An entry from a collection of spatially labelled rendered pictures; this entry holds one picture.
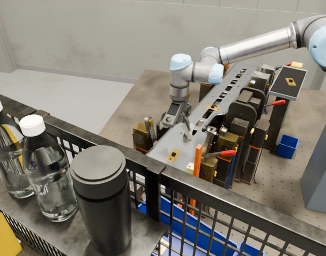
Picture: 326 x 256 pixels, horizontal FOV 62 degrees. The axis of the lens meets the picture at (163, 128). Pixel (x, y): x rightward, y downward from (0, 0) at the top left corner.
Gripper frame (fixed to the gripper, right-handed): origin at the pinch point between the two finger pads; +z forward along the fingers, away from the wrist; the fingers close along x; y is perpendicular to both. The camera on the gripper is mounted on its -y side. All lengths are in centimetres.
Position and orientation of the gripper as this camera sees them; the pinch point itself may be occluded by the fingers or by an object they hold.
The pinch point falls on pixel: (174, 136)
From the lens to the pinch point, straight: 118.4
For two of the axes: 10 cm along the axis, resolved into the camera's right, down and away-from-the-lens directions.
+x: -8.7, -3.1, 4.0
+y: 5.0, -5.1, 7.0
